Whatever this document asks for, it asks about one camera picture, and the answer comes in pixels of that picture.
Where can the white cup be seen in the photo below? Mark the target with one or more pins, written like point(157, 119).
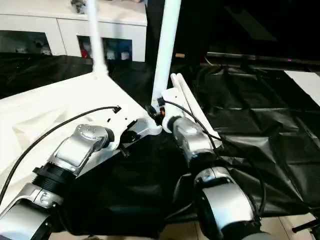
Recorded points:
point(110, 55)
point(124, 55)

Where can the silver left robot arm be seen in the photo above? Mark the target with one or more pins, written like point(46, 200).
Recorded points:
point(72, 150)

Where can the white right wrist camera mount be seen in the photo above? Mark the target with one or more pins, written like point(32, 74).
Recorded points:
point(175, 100)

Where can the black mat cloth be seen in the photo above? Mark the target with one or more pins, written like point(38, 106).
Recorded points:
point(250, 125)

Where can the small gold tag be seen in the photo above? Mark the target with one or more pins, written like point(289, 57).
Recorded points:
point(179, 55)

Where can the red carton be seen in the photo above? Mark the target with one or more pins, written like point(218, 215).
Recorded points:
point(85, 52)

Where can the white sideboard cabinet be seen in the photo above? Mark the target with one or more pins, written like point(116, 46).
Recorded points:
point(62, 25)

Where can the white plastic table top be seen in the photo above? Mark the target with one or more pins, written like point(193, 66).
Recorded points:
point(62, 100)

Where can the white flat board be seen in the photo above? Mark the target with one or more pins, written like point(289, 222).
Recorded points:
point(305, 82)

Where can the white plastic table leg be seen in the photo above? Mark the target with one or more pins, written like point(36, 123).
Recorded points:
point(192, 100)
point(167, 50)
point(96, 37)
point(174, 81)

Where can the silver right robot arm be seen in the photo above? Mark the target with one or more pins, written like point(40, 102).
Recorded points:
point(195, 140)

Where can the black tripod leg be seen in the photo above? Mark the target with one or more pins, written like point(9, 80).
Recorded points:
point(305, 225)

